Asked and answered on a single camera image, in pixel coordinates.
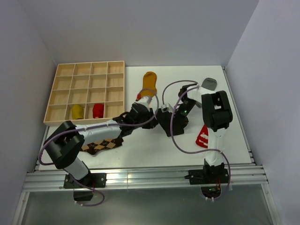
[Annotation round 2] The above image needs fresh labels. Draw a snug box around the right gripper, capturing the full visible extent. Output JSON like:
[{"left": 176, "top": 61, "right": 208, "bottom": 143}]
[{"left": 170, "top": 99, "right": 197, "bottom": 133}]

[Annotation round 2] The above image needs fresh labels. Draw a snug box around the black sock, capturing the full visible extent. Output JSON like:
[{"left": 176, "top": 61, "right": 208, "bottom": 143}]
[{"left": 156, "top": 109, "right": 189, "bottom": 138}]

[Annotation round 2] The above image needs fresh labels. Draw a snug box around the red santa sock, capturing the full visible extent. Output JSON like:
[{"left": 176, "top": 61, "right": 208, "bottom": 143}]
[
  {"left": 92, "top": 103, "right": 105, "bottom": 119},
  {"left": 195, "top": 125, "right": 209, "bottom": 149}
]

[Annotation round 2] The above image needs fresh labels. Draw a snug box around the yellow bear sock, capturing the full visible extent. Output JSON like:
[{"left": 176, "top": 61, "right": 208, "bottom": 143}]
[{"left": 71, "top": 105, "right": 84, "bottom": 120}]

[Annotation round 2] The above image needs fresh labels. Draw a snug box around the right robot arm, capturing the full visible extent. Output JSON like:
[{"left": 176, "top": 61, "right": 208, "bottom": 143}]
[{"left": 170, "top": 84, "right": 233, "bottom": 183}]

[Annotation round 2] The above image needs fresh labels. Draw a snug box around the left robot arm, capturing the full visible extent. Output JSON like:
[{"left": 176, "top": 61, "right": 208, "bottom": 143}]
[{"left": 41, "top": 96, "right": 154, "bottom": 187}]

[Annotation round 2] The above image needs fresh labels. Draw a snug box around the mustard striped-cuff sock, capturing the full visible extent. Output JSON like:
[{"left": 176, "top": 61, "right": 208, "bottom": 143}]
[{"left": 140, "top": 71, "right": 157, "bottom": 98}]

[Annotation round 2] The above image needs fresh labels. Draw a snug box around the grey sock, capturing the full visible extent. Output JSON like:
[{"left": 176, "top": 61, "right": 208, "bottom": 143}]
[{"left": 201, "top": 77, "right": 217, "bottom": 91}]

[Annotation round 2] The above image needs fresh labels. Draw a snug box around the wooden compartment tray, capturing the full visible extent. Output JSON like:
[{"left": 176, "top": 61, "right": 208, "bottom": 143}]
[{"left": 44, "top": 61, "right": 125, "bottom": 126}]

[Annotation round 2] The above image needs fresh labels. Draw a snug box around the brown argyle sock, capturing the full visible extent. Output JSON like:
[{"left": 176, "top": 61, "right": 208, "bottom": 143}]
[{"left": 80, "top": 138, "right": 124, "bottom": 156}]

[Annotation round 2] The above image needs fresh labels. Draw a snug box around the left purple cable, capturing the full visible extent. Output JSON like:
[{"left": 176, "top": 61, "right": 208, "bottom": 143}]
[{"left": 38, "top": 88, "right": 160, "bottom": 208}]

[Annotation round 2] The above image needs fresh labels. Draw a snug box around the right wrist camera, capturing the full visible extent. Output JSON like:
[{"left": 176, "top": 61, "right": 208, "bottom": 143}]
[{"left": 161, "top": 103, "right": 174, "bottom": 113}]

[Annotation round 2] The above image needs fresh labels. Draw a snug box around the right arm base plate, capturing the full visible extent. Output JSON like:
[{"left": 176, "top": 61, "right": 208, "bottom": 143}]
[{"left": 184, "top": 169, "right": 229, "bottom": 185}]

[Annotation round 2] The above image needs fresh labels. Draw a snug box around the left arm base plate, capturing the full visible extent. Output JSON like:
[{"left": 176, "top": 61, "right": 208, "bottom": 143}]
[{"left": 63, "top": 173, "right": 106, "bottom": 189}]

